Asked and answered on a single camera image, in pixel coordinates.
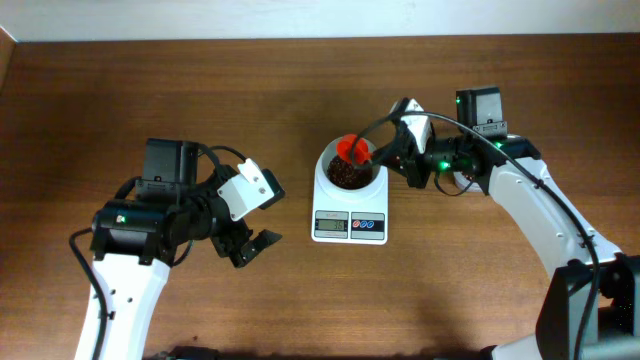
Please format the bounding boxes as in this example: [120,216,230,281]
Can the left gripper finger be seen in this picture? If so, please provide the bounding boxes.
[260,169,286,210]
[234,230,283,268]

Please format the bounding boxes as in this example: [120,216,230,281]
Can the orange measuring scoop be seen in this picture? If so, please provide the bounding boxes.
[336,134,372,165]

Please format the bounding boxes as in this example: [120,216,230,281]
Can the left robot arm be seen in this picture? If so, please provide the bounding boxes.
[69,138,285,359]

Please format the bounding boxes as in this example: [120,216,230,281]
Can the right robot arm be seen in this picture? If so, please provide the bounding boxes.
[373,87,639,360]

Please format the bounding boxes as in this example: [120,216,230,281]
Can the white digital kitchen scale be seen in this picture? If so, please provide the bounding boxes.
[311,156,389,245]

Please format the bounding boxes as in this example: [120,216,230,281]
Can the clear plastic container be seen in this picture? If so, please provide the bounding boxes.
[450,133,539,194]

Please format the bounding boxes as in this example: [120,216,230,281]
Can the beans in white bowl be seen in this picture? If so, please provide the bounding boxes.
[327,155,373,190]

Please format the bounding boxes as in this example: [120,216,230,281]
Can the left black cable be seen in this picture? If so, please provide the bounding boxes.
[68,228,110,360]

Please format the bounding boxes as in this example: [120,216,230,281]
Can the black cable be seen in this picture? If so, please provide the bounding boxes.
[68,228,110,360]
[348,110,601,360]

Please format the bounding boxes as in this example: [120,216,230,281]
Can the right black cable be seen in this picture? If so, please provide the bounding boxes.
[348,110,601,360]

